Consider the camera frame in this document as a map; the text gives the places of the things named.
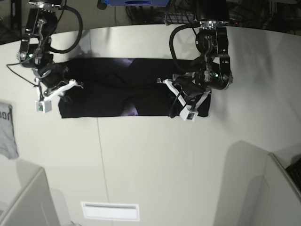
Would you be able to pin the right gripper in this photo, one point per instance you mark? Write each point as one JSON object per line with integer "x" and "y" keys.
{"x": 35, "y": 52}

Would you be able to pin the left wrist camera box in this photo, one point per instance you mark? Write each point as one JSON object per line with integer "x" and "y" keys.
{"x": 187, "y": 114}

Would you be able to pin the black T-shirt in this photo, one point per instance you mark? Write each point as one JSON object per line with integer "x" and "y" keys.
{"x": 115, "y": 87}

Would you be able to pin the grey right partition panel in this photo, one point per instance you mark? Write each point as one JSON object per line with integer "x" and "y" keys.
{"x": 272, "y": 199}

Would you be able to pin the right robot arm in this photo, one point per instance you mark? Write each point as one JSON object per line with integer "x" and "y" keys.
{"x": 56, "y": 3}

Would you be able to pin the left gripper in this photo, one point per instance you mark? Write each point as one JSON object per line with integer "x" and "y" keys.
{"x": 210, "y": 70}

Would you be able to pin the grey partition panel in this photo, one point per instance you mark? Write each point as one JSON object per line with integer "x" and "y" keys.
{"x": 272, "y": 199}
{"x": 32, "y": 205}

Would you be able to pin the black keyboard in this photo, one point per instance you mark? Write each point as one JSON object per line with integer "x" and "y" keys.
{"x": 294, "y": 171}

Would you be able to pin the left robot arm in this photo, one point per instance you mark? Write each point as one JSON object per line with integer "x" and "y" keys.
{"x": 207, "y": 14}

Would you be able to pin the white label on table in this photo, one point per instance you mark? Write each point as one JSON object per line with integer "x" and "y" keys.
{"x": 111, "y": 211}

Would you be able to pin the grey folded T-shirt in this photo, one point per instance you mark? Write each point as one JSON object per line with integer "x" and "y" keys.
{"x": 8, "y": 147}

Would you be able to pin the blue box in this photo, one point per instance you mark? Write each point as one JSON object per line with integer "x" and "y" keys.
{"x": 154, "y": 3}

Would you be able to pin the grey left partition panel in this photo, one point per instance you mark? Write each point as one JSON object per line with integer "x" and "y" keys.
{"x": 32, "y": 205}

